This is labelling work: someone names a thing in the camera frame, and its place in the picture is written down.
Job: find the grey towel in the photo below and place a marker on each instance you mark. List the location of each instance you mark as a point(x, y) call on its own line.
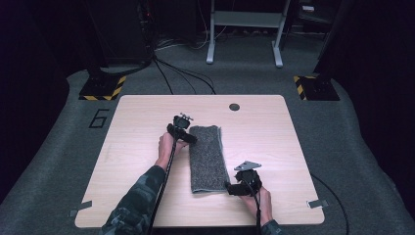
point(208, 160)

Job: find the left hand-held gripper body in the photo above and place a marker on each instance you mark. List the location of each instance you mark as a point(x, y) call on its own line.
point(181, 123)

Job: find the dark round table grommet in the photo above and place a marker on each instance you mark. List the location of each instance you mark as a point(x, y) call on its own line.
point(234, 107)

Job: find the dark curtain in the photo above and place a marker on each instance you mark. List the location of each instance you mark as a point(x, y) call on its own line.
point(29, 98)
point(378, 81)

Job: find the dark cabinet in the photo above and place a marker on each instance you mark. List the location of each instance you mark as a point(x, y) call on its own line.
point(120, 32)

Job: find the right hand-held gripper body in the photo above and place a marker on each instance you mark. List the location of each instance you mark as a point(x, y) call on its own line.
point(248, 179)

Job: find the grey tape strip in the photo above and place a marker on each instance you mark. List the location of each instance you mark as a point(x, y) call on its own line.
point(81, 208)
point(317, 204)

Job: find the person's right hand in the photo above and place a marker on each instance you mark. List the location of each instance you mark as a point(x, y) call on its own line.
point(262, 204)

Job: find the black yellow striped base plate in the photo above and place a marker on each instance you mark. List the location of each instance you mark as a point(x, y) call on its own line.
point(101, 88)
point(318, 88)

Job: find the white metal stand frame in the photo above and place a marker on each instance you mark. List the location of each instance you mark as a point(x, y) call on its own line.
point(248, 19)

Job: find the person's left hand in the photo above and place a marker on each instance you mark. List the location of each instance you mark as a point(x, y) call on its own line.
point(166, 148)

